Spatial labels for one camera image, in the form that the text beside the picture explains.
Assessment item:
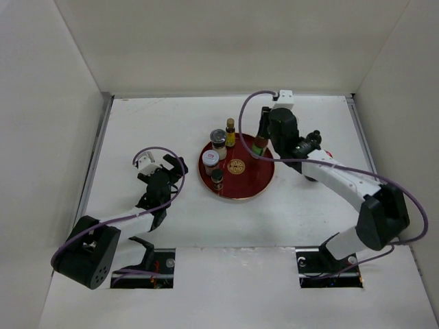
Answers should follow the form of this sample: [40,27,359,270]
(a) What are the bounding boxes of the white bottle black cap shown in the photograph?
[306,130,322,149]

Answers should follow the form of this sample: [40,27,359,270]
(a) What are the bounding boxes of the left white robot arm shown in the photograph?
[51,149,189,290]

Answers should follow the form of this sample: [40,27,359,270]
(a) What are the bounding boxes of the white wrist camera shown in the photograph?
[133,151,160,175]
[272,90,294,110]

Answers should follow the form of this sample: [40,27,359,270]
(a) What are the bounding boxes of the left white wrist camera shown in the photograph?
[133,151,160,175]

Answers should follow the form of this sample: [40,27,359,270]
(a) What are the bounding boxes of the jar with white red lid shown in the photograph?
[202,149,220,176]

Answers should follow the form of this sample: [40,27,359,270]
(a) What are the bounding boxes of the small black cap pepper bottle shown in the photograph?
[211,169,224,191]

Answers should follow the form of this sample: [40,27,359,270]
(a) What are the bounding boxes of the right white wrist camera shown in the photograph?
[272,90,294,110]

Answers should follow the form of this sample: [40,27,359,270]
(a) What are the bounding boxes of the yellow cap chili sauce bottle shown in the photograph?
[251,136,269,158]

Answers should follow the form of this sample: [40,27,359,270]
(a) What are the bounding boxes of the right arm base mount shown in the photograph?
[295,246,363,289]

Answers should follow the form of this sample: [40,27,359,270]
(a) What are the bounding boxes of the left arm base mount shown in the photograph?
[110,236,176,289]

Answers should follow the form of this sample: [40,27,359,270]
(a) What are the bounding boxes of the small yellow label sauce bottle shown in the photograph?
[226,118,236,147]

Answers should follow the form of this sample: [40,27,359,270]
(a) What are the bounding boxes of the red round tray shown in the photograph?
[198,138,275,200]

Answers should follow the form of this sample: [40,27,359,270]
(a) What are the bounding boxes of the salt grinder black cap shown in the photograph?
[210,129,227,160]

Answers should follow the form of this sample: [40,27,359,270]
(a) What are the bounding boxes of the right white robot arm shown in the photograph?
[258,107,410,271]

